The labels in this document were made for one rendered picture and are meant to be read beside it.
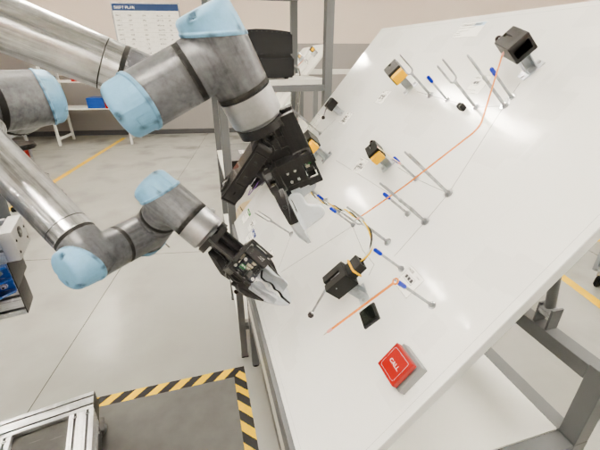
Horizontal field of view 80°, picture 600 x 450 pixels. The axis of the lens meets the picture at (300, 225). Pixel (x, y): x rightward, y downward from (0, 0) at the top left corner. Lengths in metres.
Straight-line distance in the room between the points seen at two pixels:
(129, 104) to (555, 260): 0.60
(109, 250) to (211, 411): 1.41
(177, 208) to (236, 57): 0.31
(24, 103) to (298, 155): 0.59
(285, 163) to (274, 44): 1.16
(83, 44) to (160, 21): 7.67
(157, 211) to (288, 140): 0.29
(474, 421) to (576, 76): 0.74
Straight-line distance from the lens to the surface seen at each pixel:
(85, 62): 0.61
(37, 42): 0.62
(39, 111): 0.94
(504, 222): 0.68
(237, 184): 0.55
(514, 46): 0.84
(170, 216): 0.68
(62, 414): 1.92
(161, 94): 0.48
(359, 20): 8.36
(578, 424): 1.04
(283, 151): 0.54
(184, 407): 2.04
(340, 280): 0.71
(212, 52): 0.48
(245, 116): 0.50
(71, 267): 0.68
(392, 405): 0.67
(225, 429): 1.92
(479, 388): 1.09
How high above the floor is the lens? 1.56
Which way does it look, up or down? 26 degrees down
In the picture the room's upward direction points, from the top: straight up
